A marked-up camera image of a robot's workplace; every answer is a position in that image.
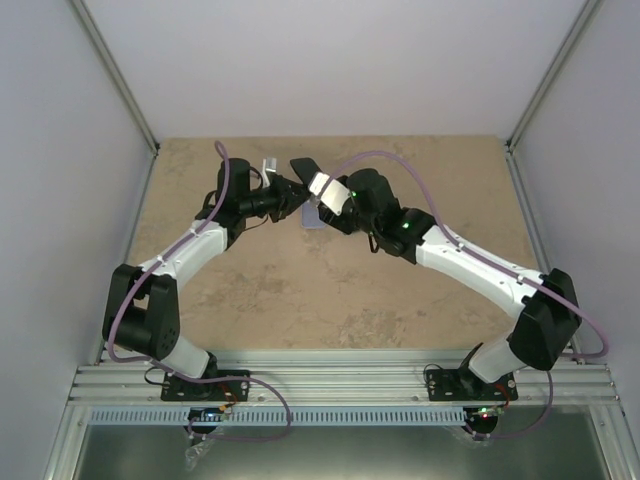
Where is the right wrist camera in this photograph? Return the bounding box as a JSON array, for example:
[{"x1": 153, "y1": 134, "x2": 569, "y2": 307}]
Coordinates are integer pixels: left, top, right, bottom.
[{"x1": 308, "y1": 172, "x2": 351, "y2": 216}]

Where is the aluminium frame post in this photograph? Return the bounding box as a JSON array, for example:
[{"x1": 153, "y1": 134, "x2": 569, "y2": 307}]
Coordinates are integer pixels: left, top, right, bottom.
[
  {"x1": 67, "y1": 0, "x2": 159, "y2": 156},
  {"x1": 504, "y1": 0, "x2": 604, "y2": 154}
]

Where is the lavender phone case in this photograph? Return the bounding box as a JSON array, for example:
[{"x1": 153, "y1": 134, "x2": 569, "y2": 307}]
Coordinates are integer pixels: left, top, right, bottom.
[{"x1": 301, "y1": 202, "x2": 326, "y2": 230}]

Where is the circuit board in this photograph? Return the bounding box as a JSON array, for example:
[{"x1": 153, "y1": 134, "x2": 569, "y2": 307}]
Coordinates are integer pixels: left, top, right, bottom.
[
  {"x1": 188, "y1": 405, "x2": 233, "y2": 423},
  {"x1": 469, "y1": 405, "x2": 505, "y2": 419}
]

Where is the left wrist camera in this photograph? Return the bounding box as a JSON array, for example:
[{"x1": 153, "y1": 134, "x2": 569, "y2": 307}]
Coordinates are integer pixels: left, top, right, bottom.
[{"x1": 260, "y1": 157, "x2": 277, "y2": 188}]

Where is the right circuit board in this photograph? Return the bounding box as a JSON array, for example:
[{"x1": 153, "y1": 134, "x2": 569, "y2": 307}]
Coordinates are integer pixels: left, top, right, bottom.
[{"x1": 469, "y1": 405, "x2": 505, "y2": 419}]

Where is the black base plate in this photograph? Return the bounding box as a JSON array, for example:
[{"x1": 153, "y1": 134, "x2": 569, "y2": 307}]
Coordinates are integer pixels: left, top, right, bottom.
[
  {"x1": 160, "y1": 370, "x2": 250, "y2": 403},
  {"x1": 424, "y1": 368, "x2": 519, "y2": 402}
]

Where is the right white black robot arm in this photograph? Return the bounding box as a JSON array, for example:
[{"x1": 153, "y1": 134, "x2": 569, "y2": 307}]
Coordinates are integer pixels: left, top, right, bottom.
[{"x1": 309, "y1": 168, "x2": 582, "y2": 399}]

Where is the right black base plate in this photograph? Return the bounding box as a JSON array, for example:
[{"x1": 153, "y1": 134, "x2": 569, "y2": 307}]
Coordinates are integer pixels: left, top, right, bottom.
[{"x1": 424, "y1": 368, "x2": 519, "y2": 402}]

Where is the left circuit board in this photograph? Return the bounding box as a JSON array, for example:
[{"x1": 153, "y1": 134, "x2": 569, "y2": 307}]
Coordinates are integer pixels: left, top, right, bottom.
[{"x1": 188, "y1": 405, "x2": 233, "y2": 423}]

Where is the aluminium rail platform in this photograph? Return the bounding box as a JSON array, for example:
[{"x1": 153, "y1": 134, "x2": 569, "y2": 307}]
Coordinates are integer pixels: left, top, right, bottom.
[{"x1": 68, "y1": 349, "x2": 620, "y2": 406}]

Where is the right aluminium frame post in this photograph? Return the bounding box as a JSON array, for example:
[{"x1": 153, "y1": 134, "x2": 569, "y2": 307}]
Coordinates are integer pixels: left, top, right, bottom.
[{"x1": 504, "y1": 0, "x2": 604, "y2": 154}]

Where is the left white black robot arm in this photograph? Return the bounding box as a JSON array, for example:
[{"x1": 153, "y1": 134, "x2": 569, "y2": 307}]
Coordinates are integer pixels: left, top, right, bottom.
[{"x1": 102, "y1": 158, "x2": 309, "y2": 399}]

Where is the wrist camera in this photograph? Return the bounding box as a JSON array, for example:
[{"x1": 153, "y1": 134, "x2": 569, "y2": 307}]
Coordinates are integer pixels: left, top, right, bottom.
[
  {"x1": 308, "y1": 172, "x2": 351, "y2": 216},
  {"x1": 260, "y1": 157, "x2": 277, "y2": 188}
]

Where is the left aluminium frame post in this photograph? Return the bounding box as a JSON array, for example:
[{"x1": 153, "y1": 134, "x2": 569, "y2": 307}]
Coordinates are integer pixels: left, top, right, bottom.
[{"x1": 67, "y1": 0, "x2": 159, "y2": 156}]

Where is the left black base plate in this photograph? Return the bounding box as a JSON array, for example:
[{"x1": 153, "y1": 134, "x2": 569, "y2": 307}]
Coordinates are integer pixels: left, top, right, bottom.
[{"x1": 160, "y1": 370, "x2": 250, "y2": 403}]

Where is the slotted grey cable duct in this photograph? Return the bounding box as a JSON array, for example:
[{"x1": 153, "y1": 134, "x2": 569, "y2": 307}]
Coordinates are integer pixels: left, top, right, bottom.
[{"x1": 87, "y1": 406, "x2": 466, "y2": 427}]

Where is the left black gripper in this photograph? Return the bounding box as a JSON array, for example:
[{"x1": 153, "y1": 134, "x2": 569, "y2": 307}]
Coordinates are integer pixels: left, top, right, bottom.
[{"x1": 240, "y1": 174, "x2": 311, "y2": 223}]

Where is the clear plastic bag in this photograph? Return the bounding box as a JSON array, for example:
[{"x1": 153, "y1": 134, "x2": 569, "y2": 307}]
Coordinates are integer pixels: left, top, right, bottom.
[{"x1": 184, "y1": 437, "x2": 211, "y2": 472}]

